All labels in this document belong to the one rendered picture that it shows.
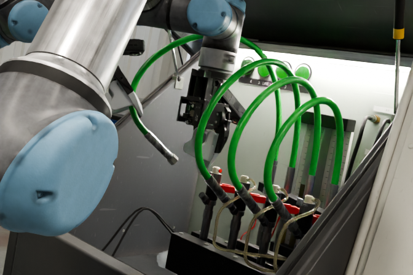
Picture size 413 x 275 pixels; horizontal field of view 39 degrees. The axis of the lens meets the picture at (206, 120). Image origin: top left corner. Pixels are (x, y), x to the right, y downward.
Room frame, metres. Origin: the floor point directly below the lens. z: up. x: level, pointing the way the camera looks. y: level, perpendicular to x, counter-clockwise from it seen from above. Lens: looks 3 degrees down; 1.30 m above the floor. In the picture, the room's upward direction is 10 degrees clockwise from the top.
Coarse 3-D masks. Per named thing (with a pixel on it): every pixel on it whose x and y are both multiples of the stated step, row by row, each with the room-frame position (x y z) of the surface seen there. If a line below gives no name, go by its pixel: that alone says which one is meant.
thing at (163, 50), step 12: (192, 36) 1.28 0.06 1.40; (168, 48) 1.26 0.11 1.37; (252, 48) 1.35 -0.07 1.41; (132, 84) 1.24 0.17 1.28; (276, 96) 1.38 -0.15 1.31; (132, 108) 1.24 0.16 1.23; (276, 108) 1.39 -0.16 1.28; (276, 120) 1.39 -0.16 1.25; (144, 132) 1.25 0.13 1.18; (276, 132) 1.39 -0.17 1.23; (276, 156) 1.39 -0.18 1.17
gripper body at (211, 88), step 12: (192, 72) 1.18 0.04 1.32; (204, 72) 1.16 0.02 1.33; (216, 72) 1.17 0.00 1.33; (192, 84) 1.19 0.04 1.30; (204, 84) 1.19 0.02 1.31; (216, 84) 1.20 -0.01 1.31; (192, 96) 1.17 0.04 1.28; (204, 96) 1.17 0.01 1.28; (180, 108) 1.19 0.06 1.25; (192, 108) 1.19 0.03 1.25; (204, 108) 1.15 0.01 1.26; (216, 108) 1.17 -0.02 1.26; (228, 108) 1.20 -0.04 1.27; (180, 120) 1.20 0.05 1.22; (192, 120) 1.17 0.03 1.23; (216, 120) 1.19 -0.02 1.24
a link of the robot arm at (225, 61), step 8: (208, 48) 1.18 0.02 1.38; (200, 56) 1.19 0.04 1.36; (208, 56) 1.18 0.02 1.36; (216, 56) 1.17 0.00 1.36; (224, 56) 1.17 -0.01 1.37; (232, 56) 1.19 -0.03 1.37; (200, 64) 1.19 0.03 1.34; (208, 64) 1.17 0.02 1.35; (216, 64) 1.17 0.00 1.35; (224, 64) 1.17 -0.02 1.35; (232, 64) 1.19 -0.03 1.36; (224, 72) 1.18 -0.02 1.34
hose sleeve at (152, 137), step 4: (148, 132) 1.26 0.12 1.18; (144, 136) 1.26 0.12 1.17; (148, 136) 1.26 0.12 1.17; (152, 136) 1.26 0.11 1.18; (148, 140) 1.26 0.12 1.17; (152, 140) 1.26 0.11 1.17; (156, 140) 1.26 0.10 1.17; (152, 144) 1.27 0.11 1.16; (156, 144) 1.27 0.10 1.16; (160, 144) 1.27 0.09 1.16; (156, 148) 1.27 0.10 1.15; (160, 148) 1.27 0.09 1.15; (164, 148) 1.27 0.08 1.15; (160, 152) 1.28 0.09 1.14; (164, 152) 1.27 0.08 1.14; (168, 152) 1.28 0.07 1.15; (164, 156) 1.28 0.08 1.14; (168, 156) 1.28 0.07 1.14; (172, 156) 1.28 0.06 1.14
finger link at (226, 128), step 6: (228, 120) 1.19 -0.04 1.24; (222, 126) 1.19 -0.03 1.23; (228, 126) 1.19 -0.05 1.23; (216, 132) 1.20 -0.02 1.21; (222, 132) 1.19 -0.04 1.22; (228, 132) 1.19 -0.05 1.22; (222, 138) 1.19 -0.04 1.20; (216, 144) 1.19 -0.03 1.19; (222, 144) 1.20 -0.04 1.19; (216, 150) 1.20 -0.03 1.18
